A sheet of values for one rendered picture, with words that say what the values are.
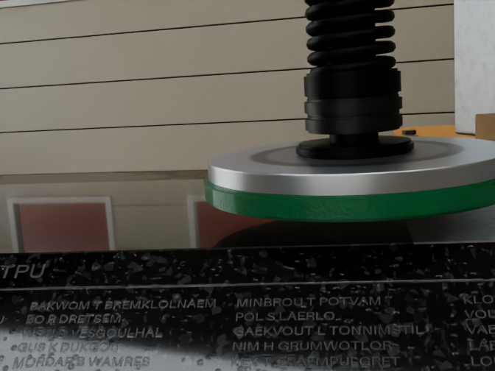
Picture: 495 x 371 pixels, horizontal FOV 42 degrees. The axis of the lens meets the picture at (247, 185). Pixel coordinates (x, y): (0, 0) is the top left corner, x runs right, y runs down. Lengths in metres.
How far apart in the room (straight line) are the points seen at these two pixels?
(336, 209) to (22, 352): 0.20
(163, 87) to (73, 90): 1.07
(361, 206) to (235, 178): 0.09
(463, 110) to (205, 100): 5.60
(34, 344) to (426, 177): 0.25
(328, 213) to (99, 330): 0.15
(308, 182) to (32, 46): 7.36
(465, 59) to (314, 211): 0.96
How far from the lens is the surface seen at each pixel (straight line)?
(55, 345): 0.41
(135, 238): 0.45
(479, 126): 1.12
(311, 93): 0.45
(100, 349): 0.40
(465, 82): 1.31
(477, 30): 1.28
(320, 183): 0.37
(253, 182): 0.39
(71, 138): 7.49
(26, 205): 0.64
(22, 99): 7.78
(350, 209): 0.37
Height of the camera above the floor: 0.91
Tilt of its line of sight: 9 degrees down
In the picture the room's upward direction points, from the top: 4 degrees counter-clockwise
